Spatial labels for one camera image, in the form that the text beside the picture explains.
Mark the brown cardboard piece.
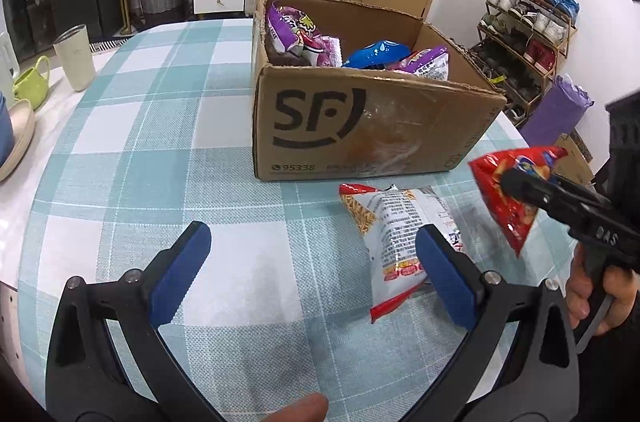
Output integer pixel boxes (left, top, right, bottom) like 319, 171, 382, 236
552, 132, 596, 185

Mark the white and red snack packet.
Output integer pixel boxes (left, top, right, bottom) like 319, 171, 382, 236
339, 183, 466, 323

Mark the beige tumbler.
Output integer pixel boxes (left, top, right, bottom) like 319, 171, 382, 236
52, 24, 97, 92

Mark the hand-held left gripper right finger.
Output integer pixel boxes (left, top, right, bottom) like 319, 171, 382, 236
400, 225, 596, 422

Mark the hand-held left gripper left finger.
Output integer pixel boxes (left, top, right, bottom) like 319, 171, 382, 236
46, 221, 226, 422

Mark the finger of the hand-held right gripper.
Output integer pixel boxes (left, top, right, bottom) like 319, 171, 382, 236
500, 168, 584, 229
551, 175, 614, 209

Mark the green mug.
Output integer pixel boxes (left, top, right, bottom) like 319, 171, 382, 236
12, 55, 51, 112

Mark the blue cookie packet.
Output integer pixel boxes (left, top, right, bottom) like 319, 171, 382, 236
342, 40, 412, 69

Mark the purple and white snack packet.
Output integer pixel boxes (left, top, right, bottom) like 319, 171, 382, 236
390, 46, 449, 82

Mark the person's left hand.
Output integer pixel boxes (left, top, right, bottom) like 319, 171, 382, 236
260, 393, 328, 422

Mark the person's right hand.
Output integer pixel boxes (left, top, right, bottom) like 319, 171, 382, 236
565, 247, 640, 334

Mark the white electric kettle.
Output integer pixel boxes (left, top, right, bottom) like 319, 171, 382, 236
0, 32, 20, 78

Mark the shoe rack with shoes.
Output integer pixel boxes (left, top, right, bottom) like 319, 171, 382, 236
467, 0, 581, 128

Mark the brown cardboard box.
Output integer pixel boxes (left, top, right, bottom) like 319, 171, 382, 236
251, 0, 508, 182

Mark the red chip bag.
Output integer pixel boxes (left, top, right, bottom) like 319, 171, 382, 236
468, 145, 569, 259

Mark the purple snack bag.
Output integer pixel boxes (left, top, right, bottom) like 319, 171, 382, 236
265, 1, 342, 68

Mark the cream plate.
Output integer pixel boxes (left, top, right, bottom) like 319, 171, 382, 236
0, 98, 37, 182

